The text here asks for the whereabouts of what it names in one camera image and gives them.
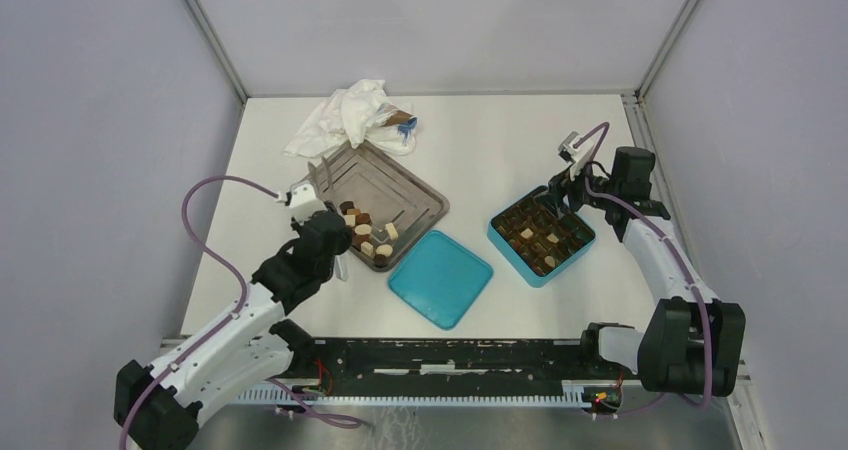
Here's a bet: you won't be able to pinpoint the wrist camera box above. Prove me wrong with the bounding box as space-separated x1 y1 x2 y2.
557 132 595 181
286 181 327 224

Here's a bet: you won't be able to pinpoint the stainless steel tray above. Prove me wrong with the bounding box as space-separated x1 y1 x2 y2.
325 143 449 272

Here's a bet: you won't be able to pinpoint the white crumpled cloth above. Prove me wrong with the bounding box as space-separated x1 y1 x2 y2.
284 79 417 158

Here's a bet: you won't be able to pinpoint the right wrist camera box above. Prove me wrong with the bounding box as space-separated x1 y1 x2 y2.
557 132 595 181

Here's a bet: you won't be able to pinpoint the metal serving tongs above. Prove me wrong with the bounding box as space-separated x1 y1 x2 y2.
307 157 349 282

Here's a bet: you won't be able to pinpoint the teal chocolate box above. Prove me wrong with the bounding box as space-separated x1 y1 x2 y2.
487 186 596 288

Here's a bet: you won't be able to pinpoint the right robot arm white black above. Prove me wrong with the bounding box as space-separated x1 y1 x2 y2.
538 144 746 400

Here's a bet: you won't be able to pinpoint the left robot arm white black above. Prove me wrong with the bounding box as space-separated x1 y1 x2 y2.
114 209 353 449

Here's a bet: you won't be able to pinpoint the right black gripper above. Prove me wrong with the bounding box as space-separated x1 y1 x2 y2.
533 153 620 220

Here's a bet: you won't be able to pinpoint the brown blue wrapper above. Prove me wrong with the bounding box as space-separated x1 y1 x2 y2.
376 103 418 138

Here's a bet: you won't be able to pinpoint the teal box lid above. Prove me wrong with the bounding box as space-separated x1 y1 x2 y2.
388 230 494 331

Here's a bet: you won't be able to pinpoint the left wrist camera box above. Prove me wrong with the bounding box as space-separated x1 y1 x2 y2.
286 181 327 224

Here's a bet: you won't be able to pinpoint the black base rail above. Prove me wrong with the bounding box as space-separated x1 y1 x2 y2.
278 337 638 399

